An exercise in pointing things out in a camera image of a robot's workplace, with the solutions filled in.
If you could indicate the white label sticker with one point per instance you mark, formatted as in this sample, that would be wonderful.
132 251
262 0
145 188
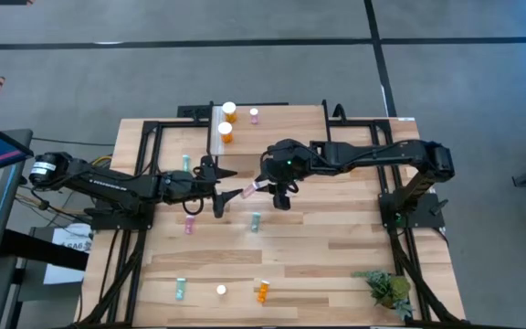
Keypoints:
406 119

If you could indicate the wooden shelf with black legs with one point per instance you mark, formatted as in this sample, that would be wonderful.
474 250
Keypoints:
286 123

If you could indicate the large orange medicine bottle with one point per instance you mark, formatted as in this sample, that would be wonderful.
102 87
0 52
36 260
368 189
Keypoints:
229 109
225 129

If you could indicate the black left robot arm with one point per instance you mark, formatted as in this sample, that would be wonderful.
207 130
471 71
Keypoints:
117 187

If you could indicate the small white-capped medicine bottle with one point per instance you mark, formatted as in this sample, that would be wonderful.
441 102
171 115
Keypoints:
221 289

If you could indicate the black aluminium table frame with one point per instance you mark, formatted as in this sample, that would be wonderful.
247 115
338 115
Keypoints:
181 124

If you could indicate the black stand base beam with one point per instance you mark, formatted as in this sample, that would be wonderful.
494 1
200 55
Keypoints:
44 249

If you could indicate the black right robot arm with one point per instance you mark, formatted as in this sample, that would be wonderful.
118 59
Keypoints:
372 153

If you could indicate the pink medicine bottle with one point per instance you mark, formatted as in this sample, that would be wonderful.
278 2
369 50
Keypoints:
189 225
248 192
254 112

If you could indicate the green medicine bottle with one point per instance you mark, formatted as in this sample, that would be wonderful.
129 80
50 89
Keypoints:
180 289
186 162
255 223

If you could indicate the potted green succulent plant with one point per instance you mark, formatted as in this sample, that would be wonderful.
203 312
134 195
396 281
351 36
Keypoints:
388 288

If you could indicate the white paper sheet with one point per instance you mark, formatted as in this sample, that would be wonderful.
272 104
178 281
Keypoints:
66 235

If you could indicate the medium orange medicine bottle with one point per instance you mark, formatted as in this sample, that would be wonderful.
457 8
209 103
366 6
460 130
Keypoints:
263 292

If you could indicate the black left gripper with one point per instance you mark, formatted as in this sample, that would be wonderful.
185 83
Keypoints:
208 187

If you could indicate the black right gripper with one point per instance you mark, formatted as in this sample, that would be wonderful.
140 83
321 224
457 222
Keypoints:
286 169

